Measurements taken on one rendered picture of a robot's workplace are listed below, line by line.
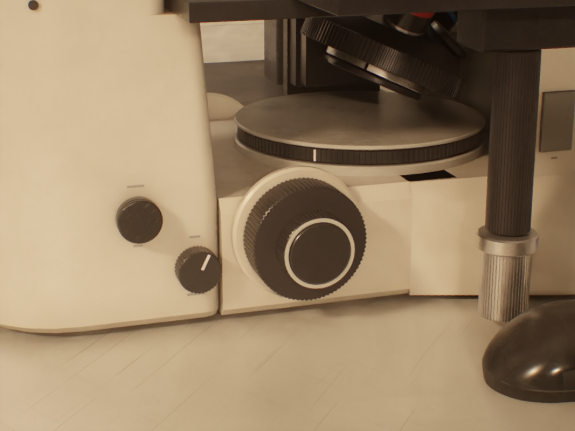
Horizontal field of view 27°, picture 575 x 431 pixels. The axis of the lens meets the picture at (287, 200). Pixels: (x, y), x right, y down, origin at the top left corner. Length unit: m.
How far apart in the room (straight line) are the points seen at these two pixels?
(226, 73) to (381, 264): 0.67
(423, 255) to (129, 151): 0.18
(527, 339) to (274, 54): 0.73
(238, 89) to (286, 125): 0.51
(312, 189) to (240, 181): 0.07
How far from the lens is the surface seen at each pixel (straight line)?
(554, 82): 0.70
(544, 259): 0.70
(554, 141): 0.71
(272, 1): 0.59
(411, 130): 0.73
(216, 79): 1.30
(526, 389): 0.59
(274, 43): 1.27
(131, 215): 0.62
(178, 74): 0.62
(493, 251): 0.63
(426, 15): 0.71
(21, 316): 0.65
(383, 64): 0.71
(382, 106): 0.79
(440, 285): 0.70
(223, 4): 0.58
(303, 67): 0.81
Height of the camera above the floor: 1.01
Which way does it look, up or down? 17 degrees down
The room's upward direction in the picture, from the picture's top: straight up
